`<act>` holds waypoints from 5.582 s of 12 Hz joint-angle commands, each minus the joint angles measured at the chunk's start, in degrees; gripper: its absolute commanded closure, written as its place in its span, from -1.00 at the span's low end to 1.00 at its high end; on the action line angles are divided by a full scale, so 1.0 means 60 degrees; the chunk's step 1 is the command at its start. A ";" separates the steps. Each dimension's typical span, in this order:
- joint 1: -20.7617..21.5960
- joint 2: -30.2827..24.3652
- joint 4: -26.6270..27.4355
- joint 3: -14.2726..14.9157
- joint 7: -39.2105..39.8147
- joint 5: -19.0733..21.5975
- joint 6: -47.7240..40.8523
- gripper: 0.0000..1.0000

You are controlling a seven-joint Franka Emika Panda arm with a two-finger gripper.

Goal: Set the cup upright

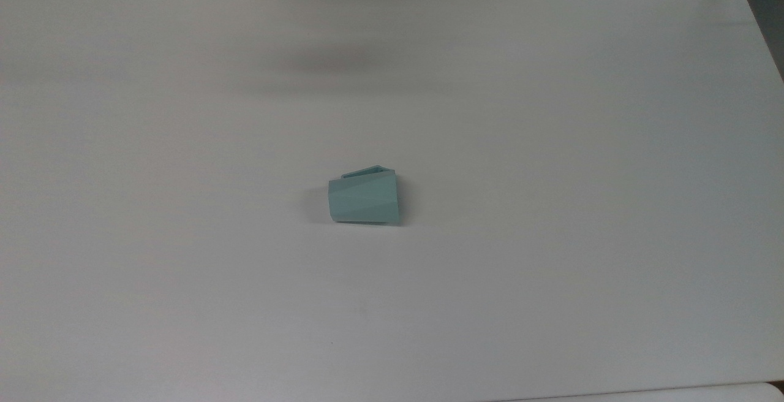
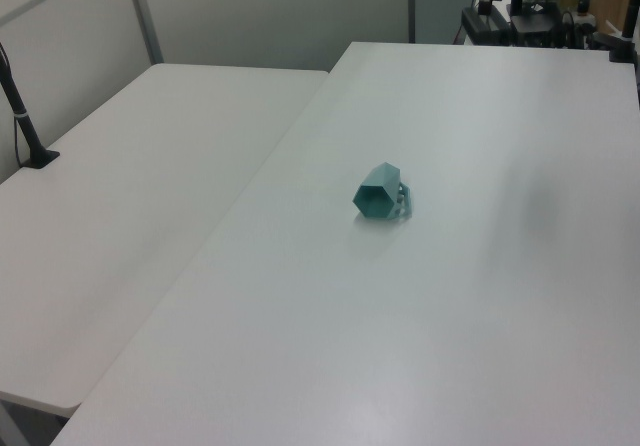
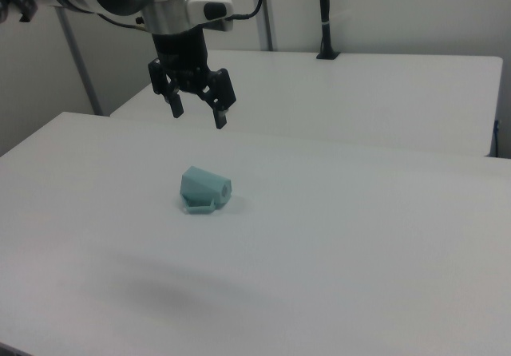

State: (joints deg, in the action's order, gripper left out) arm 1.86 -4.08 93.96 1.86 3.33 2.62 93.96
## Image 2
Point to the black flat device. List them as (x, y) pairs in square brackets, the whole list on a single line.
[(532, 23)]

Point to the black camera pole with base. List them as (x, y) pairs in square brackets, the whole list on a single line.
[(27, 133)]

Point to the black table clamp with pole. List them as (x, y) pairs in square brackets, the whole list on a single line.
[(620, 48)]

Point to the white side table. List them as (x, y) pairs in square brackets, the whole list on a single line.
[(125, 191)]

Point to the aluminium partition post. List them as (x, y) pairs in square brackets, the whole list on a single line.
[(145, 16), (411, 1)]

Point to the black equipment box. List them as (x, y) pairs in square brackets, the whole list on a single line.
[(482, 28)]

